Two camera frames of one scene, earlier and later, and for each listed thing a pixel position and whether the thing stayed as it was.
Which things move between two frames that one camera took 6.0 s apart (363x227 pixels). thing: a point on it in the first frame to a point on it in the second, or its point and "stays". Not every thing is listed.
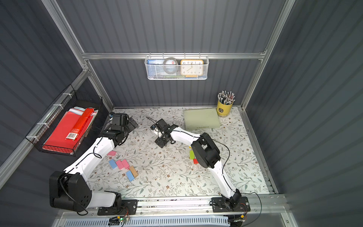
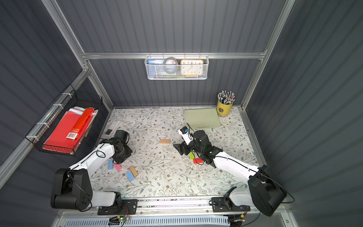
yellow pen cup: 225,103 stays
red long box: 73,134 stays
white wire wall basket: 177,67 stays
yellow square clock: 192,67 stays
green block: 192,154 stays
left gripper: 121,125 to 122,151
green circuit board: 116,221 stays
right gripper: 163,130 to 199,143
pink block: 125,163 to 117,166
